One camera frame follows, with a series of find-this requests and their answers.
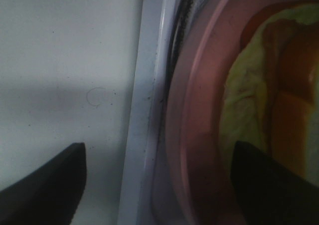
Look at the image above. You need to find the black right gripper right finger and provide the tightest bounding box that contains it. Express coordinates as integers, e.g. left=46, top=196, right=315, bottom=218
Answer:
left=231, top=141, right=319, bottom=225

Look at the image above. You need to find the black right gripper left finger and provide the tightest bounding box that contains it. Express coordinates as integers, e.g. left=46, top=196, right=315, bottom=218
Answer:
left=0, top=143, right=87, bottom=225

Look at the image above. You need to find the pink round plate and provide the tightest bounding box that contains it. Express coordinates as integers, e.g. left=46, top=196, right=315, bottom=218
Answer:
left=165, top=0, right=316, bottom=225

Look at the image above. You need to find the white bread sandwich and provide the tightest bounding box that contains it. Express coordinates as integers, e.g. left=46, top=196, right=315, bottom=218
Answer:
left=218, top=1, right=319, bottom=185

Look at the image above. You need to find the glass microwave turntable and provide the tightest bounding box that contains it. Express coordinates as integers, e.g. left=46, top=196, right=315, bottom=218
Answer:
left=161, top=0, right=200, bottom=141

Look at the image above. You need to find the white microwave oven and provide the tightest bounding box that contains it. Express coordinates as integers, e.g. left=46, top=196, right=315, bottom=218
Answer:
left=117, top=0, right=208, bottom=225

